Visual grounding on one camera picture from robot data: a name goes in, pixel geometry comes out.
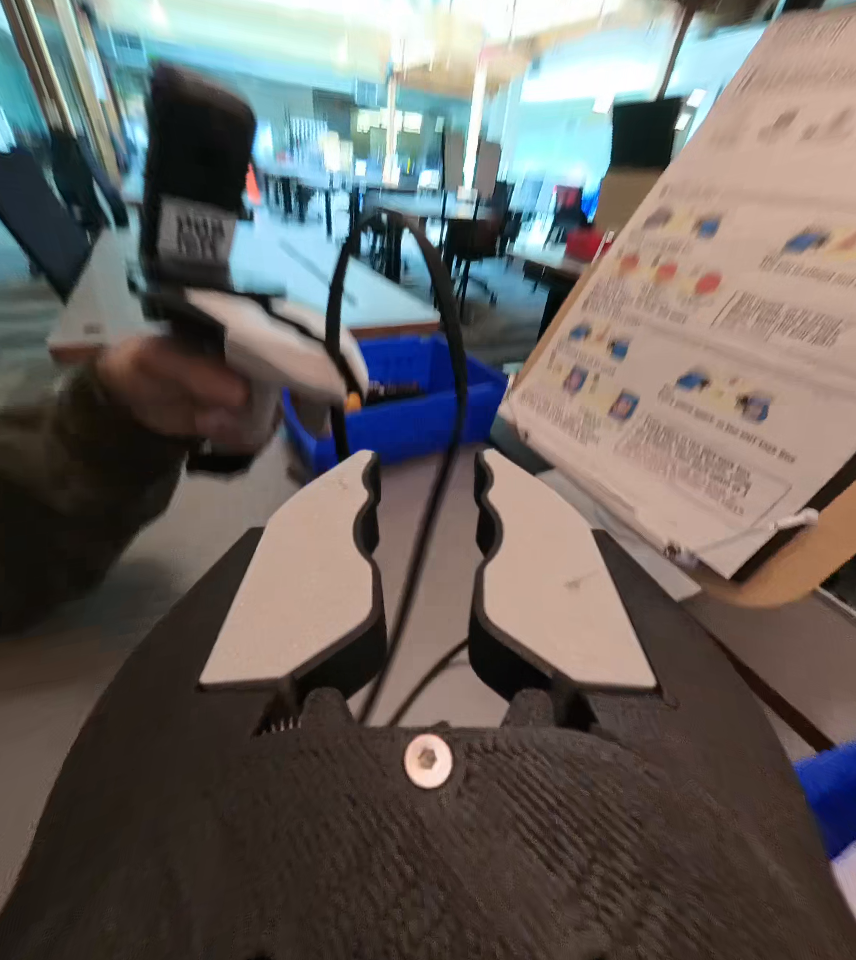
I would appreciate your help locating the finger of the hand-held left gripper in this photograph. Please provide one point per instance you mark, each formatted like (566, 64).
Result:
(285, 345)

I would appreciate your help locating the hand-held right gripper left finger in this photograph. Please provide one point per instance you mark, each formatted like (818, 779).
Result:
(300, 585)

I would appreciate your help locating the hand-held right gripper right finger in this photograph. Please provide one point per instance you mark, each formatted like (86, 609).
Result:
(559, 592)

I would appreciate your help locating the person's left forearm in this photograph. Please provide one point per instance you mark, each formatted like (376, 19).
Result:
(38, 510)

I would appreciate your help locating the person's left hand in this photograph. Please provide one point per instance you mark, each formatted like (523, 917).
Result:
(173, 390)

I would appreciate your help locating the white table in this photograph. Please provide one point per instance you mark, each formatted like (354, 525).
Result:
(390, 300)

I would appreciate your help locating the blue plastic bin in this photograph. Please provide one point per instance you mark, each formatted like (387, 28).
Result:
(847, 772)
(413, 427)

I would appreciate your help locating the dark leaning panel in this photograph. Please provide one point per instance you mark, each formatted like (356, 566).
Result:
(23, 210)

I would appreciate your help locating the black chair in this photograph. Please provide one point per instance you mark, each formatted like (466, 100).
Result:
(473, 240)

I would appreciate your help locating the instruction sheet on clipboard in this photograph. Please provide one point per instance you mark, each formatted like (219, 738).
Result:
(847, 525)

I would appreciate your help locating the red plastic bin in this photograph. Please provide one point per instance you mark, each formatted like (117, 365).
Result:
(585, 244)

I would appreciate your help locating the printed instruction sheet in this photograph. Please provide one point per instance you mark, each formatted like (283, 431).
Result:
(735, 300)

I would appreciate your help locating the cardboard box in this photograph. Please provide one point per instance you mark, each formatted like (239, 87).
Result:
(626, 199)

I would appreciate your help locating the black monitor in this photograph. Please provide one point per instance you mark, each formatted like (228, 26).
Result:
(645, 131)

